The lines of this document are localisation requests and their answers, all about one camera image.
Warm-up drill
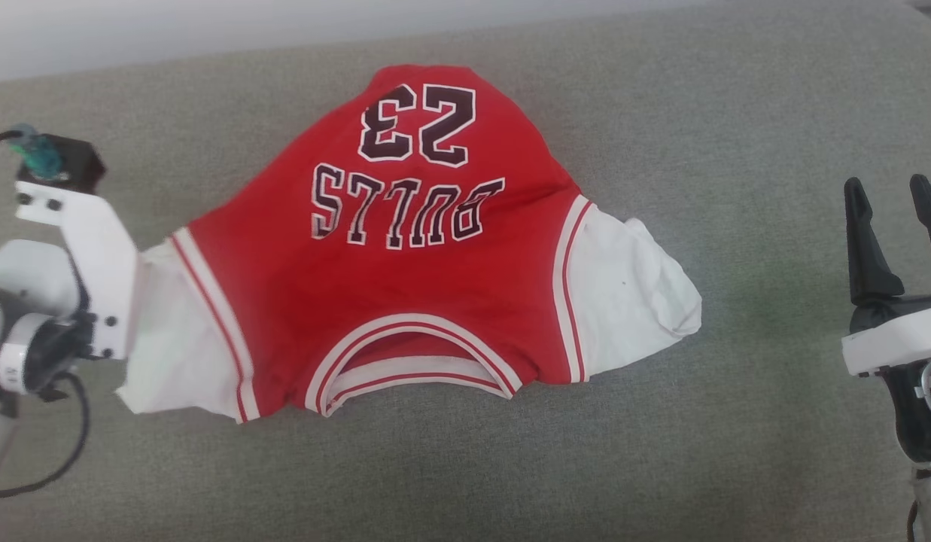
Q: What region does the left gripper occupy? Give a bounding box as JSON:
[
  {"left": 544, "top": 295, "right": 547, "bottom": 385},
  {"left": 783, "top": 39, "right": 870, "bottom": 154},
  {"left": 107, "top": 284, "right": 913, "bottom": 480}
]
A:
[{"left": 0, "top": 312, "right": 97, "bottom": 400}]

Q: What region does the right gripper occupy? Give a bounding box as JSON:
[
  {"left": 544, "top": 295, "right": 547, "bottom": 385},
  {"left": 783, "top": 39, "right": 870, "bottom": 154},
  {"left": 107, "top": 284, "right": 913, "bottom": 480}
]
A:
[{"left": 844, "top": 175, "right": 931, "bottom": 469}]

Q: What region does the red white basketball jersey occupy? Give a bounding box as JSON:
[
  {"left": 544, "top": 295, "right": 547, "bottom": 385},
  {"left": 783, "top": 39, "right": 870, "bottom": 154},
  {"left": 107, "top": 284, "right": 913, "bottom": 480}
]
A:
[{"left": 115, "top": 64, "right": 703, "bottom": 424}]

